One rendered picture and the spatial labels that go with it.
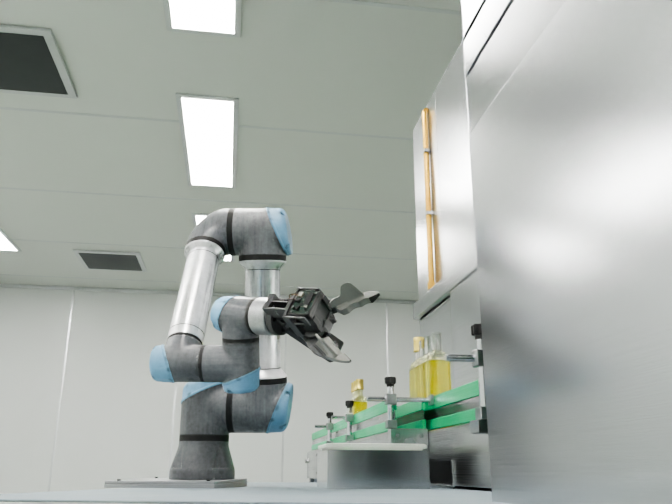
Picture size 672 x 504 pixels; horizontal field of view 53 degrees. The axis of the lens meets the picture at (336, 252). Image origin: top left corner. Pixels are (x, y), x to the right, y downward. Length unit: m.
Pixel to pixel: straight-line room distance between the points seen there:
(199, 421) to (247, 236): 0.44
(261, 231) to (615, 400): 1.13
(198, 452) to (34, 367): 6.40
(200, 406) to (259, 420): 0.14
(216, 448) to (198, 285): 0.38
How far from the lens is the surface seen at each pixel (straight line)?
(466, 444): 1.46
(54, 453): 7.83
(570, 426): 0.69
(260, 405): 1.62
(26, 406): 7.94
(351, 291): 1.27
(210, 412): 1.64
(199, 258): 1.58
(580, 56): 0.72
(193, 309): 1.48
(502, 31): 0.92
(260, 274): 1.62
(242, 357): 1.37
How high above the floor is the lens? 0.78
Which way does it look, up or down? 18 degrees up
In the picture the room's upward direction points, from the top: straight up
